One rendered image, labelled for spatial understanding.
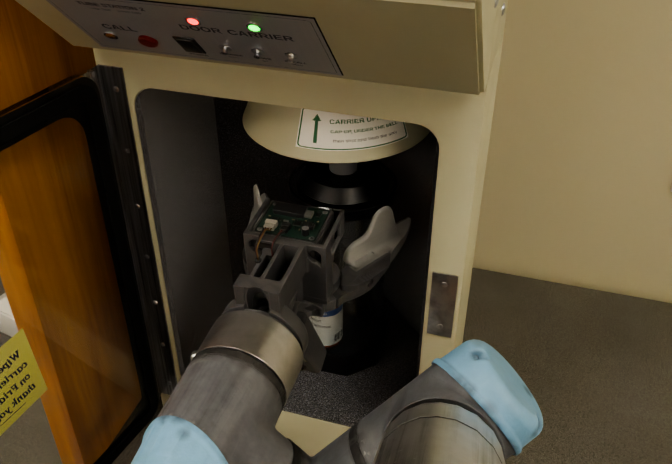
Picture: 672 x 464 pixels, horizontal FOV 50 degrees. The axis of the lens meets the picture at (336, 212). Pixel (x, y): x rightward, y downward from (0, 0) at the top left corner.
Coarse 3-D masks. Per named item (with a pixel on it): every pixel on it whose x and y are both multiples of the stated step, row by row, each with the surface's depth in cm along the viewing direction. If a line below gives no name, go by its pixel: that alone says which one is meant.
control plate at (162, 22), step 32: (64, 0) 47; (96, 0) 46; (128, 0) 45; (96, 32) 52; (128, 32) 51; (160, 32) 49; (192, 32) 48; (224, 32) 47; (256, 32) 46; (288, 32) 45; (320, 32) 44; (256, 64) 52; (288, 64) 50; (320, 64) 49
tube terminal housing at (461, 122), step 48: (96, 48) 59; (240, 96) 58; (288, 96) 56; (336, 96) 55; (384, 96) 54; (432, 96) 53; (480, 96) 52; (480, 144) 54; (144, 192) 66; (480, 192) 65; (432, 240) 60; (432, 336) 65; (288, 432) 79; (336, 432) 77
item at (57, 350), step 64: (64, 128) 57; (0, 192) 53; (64, 192) 58; (0, 256) 54; (64, 256) 60; (0, 320) 56; (64, 320) 62; (0, 384) 57; (64, 384) 64; (128, 384) 73; (0, 448) 59; (64, 448) 67
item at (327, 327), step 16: (384, 192) 70; (336, 208) 68; (352, 208) 68; (368, 208) 68; (352, 224) 70; (368, 224) 71; (352, 240) 71; (336, 256) 72; (352, 304) 76; (368, 304) 77; (320, 320) 78; (336, 320) 77; (352, 320) 77; (368, 320) 78; (320, 336) 79; (336, 336) 78; (352, 336) 78; (368, 336) 79; (336, 352) 79; (352, 352) 79
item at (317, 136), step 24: (264, 120) 62; (288, 120) 61; (312, 120) 60; (336, 120) 59; (360, 120) 60; (384, 120) 60; (264, 144) 62; (288, 144) 61; (312, 144) 60; (336, 144) 60; (360, 144) 60; (384, 144) 61; (408, 144) 62
